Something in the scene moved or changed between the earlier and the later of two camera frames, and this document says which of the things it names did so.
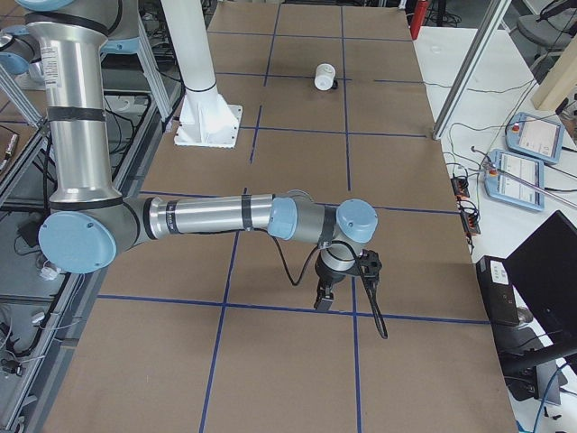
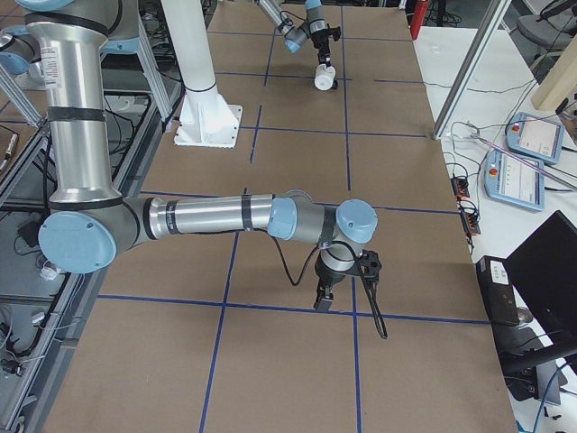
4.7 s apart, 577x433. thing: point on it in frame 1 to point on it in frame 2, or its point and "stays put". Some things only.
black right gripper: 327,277 stays put
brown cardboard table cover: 218,333 stays put
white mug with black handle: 325,77 stays put
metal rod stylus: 505,171 to 477,136
